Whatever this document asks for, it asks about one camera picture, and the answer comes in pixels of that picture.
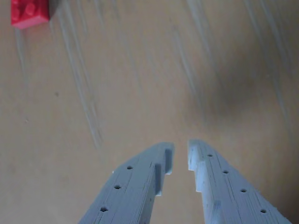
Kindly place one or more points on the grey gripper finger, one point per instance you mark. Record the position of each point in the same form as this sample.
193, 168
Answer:
126, 198
229, 198

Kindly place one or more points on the red lego block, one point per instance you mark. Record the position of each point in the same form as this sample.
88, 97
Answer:
28, 14

